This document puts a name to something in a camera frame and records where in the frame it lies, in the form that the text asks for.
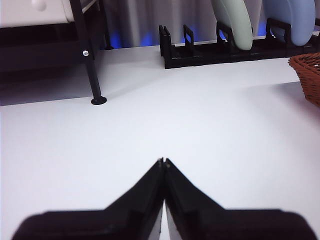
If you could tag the black dish rack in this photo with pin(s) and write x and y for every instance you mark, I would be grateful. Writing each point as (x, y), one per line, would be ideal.
(190, 56)

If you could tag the white toaster oven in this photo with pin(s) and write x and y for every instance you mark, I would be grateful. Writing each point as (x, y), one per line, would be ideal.
(25, 13)

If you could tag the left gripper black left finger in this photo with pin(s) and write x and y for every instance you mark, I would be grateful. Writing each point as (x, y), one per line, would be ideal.
(120, 220)

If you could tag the black metal shelf frame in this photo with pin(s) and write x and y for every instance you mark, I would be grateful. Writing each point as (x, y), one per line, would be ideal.
(91, 72)

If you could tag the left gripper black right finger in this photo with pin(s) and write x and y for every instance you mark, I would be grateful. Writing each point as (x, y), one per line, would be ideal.
(215, 225)

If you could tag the brown wicker basket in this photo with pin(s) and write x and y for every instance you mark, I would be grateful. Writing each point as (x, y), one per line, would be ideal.
(310, 75)

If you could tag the pale green plate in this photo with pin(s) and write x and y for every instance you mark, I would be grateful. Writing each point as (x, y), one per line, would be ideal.
(237, 25)

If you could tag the pale blue plate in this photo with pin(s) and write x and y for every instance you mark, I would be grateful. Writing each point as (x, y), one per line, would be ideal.
(300, 20)

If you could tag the grey curtain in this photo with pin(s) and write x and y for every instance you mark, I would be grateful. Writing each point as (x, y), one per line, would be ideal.
(150, 20)

